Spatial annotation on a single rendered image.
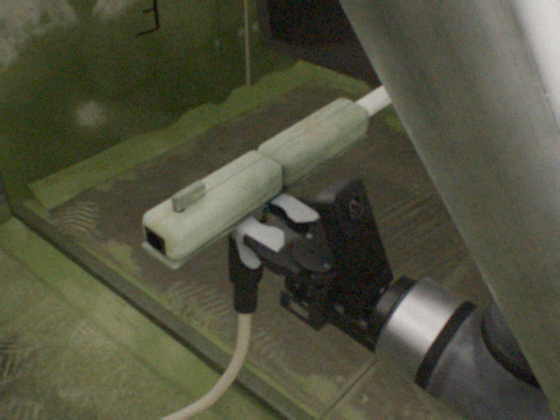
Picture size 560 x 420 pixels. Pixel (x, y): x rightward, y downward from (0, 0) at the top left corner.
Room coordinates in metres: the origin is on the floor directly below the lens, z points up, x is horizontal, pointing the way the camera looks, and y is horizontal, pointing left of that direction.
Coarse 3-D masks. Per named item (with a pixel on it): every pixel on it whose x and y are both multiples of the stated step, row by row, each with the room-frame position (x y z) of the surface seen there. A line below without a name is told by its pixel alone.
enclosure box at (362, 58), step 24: (264, 0) 1.05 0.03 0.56; (288, 0) 1.13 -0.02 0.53; (312, 0) 1.18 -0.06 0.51; (336, 0) 1.21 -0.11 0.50; (264, 24) 1.06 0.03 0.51; (288, 24) 1.13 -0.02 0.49; (312, 24) 1.13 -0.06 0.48; (336, 24) 1.12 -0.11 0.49; (288, 48) 1.03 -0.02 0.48; (312, 48) 1.05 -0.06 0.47; (336, 48) 1.04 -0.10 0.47; (360, 48) 1.03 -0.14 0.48; (360, 72) 0.93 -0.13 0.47
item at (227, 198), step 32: (384, 96) 0.68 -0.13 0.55; (288, 128) 0.59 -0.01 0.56; (320, 128) 0.59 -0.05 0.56; (352, 128) 0.61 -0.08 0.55; (256, 160) 0.52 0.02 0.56; (288, 160) 0.53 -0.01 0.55; (320, 160) 0.57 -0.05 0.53; (192, 192) 0.45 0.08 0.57; (224, 192) 0.47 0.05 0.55; (256, 192) 0.49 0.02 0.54; (160, 224) 0.42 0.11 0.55; (192, 224) 0.43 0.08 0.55; (224, 224) 0.45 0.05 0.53; (160, 256) 0.42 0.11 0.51; (192, 256) 0.43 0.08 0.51; (256, 288) 0.52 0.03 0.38
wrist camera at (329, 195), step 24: (336, 192) 0.43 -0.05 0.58; (360, 192) 0.44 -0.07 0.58; (336, 216) 0.41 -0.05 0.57; (360, 216) 0.43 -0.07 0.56; (336, 240) 0.41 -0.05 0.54; (360, 240) 0.42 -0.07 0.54; (360, 264) 0.41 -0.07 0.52; (384, 264) 0.42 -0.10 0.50; (360, 288) 0.40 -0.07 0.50; (384, 288) 0.41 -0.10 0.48
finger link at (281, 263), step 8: (248, 240) 0.46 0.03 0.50; (256, 240) 0.46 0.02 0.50; (256, 248) 0.45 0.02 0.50; (264, 248) 0.45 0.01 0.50; (288, 248) 0.45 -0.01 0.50; (256, 256) 0.45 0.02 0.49; (264, 256) 0.44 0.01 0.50; (272, 256) 0.44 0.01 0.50; (280, 256) 0.44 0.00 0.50; (288, 256) 0.44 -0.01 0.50; (264, 264) 0.44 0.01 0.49; (272, 264) 0.43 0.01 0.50; (280, 264) 0.43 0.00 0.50; (288, 264) 0.43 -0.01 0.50; (280, 272) 0.43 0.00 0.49; (288, 272) 0.42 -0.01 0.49; (296, 272) 0.42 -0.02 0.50
